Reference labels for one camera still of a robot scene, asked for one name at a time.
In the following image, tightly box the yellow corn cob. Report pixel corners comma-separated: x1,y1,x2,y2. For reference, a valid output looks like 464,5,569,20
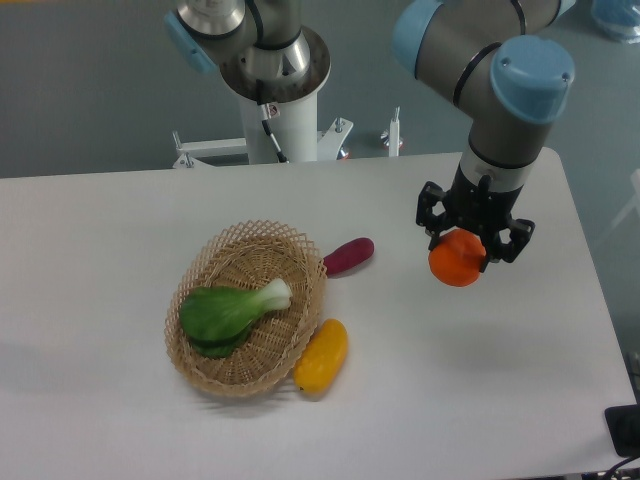
293,319,349,395

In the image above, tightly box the black device at edge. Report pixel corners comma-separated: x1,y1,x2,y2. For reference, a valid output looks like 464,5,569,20
604,404,639,457

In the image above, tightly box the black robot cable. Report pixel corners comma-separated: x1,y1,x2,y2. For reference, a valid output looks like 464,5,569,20
255,79,290,164

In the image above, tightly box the woven wicker basket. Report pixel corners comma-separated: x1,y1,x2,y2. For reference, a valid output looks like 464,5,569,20
164,220,327,397

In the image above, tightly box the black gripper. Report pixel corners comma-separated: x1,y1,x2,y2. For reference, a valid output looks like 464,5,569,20
416,168,536,273

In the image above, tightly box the blue object top right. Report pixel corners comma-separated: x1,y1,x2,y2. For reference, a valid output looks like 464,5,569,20
591,0,639,44

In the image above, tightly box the purple sweet potato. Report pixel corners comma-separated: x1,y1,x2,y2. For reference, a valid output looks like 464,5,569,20
323,237,375,277

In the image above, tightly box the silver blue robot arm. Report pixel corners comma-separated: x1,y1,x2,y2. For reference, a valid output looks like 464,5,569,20
164,1,575,264

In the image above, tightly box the green bok choy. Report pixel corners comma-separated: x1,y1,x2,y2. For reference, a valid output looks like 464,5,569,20
179,278,292,358

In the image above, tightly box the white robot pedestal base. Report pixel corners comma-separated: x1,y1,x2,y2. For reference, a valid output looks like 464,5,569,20
171,29,406,169

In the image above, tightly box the orange fruit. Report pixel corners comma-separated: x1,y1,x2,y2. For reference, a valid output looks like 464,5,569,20
428,229,486,287

